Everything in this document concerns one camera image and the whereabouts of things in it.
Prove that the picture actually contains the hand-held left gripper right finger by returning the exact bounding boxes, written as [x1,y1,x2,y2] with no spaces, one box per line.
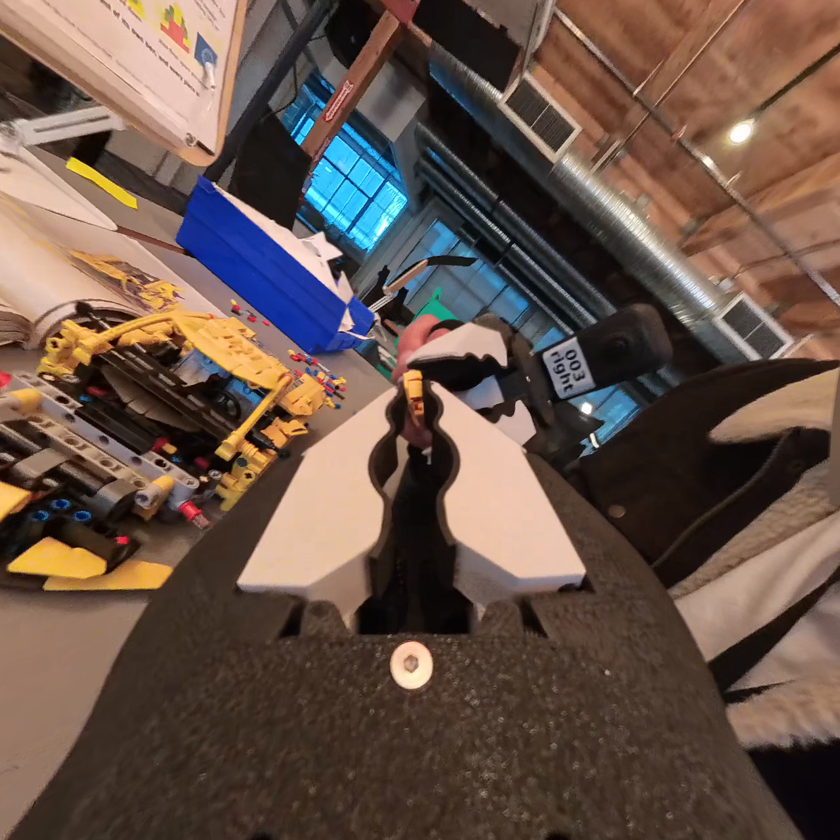
[424,381,586,621]

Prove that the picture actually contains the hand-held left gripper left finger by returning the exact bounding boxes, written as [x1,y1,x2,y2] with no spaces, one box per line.
[238,385,403,618]

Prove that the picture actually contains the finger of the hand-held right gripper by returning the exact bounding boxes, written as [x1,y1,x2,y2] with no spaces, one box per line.
[407,320,511,371]
[458,386,539,450]

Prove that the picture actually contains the pile of small coloured pins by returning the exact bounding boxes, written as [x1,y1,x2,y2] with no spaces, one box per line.
[228,298,349,401]

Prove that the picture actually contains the wooden metal jointed arm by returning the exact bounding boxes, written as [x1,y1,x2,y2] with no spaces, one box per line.
[371,256,480,309]

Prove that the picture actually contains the person's right hand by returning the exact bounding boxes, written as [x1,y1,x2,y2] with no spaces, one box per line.
[392,314,454,454]

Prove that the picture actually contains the green plastic board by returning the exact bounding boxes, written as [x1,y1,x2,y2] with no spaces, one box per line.
[410,287,463,329]

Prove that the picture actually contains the tall paned window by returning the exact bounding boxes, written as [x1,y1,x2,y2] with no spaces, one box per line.
[354,217,631,460]

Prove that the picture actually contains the white air vent grille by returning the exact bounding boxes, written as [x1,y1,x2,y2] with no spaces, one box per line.
[499,72,584,164]
[712,292,795,361]

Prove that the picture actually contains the crumpled white printed bags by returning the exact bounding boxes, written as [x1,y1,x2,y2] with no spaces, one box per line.
[217,184,375,342]

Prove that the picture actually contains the large paned window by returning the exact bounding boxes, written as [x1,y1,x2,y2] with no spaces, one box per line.
[282,69,409,253]

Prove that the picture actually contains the yellow toy car model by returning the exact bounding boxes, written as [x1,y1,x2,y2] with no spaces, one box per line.
[0,310,347,526]

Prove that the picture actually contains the blue plastic bin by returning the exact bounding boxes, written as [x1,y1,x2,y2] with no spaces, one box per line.
[176,176,375,355]

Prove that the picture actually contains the yellow panel with black pins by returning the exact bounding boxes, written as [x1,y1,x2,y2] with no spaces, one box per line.
[0,482,175,592]

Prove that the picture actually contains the wooden document stand with sheet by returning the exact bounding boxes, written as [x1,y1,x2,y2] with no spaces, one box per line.
[0,0,249,166]

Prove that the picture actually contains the open instruction booklet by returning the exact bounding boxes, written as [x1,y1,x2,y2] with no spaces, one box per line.
[0,190,224,349]

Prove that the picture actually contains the yellow paper slip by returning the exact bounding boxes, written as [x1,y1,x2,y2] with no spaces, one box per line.
[66,156,139,210]

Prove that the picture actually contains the white printed instruction sheet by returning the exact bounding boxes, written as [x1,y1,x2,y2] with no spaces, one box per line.
[0,0,240,155]

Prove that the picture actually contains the silver ventilation duct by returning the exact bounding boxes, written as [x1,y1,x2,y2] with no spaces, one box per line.
[430,42,742,362]

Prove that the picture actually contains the black lanyard strap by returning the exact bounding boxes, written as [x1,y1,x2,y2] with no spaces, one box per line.
[709,577,840,697]

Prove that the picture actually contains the black metal post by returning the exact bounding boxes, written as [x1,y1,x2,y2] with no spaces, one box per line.
[203,0,332,185]

